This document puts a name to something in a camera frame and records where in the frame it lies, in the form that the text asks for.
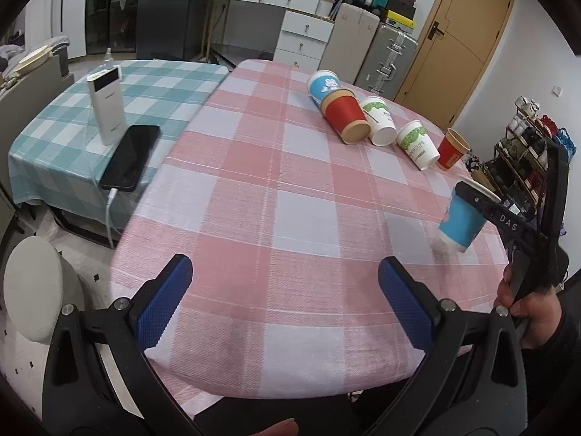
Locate blue white paper cup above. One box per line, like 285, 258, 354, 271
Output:
438, 190, 487, 253

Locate red paper cup upright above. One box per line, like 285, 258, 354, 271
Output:
437, 128, 471, 170

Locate white green cup right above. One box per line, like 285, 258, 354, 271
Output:
396, 120, 440, 171

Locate white green cup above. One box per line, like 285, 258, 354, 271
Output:
359, 97, 398, 147
396, 120, 440, 171

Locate white green cup left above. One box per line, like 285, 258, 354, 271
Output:
359, 97, 398, 147

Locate red paper cup lying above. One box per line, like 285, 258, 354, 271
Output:
320, 89, 371, 145

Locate blue white cup far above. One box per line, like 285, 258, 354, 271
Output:
307, 70, 341, 106

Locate person's right hand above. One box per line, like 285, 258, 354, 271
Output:
494, 265, 562, 350

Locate person's left thumb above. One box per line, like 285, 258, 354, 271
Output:
252, 418, 299, 436

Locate shoe rack with shoes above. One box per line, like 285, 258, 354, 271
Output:
483, 97, 576, 221

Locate round grey stool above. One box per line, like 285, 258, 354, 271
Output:
3, 236, 86, 344

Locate silver suitcase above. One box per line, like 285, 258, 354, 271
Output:
354, 24, 418, 100

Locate pink checkered tablecloth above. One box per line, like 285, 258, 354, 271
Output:
111, 60, 506, 414

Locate wooden door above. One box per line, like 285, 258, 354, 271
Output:
396, 0, 514, 130

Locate black smartphone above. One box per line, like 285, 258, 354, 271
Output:
98, 125, 161, 192

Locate stacked shoe boxes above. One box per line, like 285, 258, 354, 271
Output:
385, 0, 422, 31

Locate beige suitcase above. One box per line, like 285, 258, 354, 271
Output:
319, 3, 379, 85

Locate white desk with drawers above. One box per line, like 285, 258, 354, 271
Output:
199, 0, 337, 73

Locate white power bank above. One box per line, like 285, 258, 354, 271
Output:
87, 66, 128, 146

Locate black refrigerator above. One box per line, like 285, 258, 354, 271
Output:
136, 0, 207, 61

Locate white charging cable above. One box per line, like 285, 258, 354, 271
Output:
103, 187, 120, 248

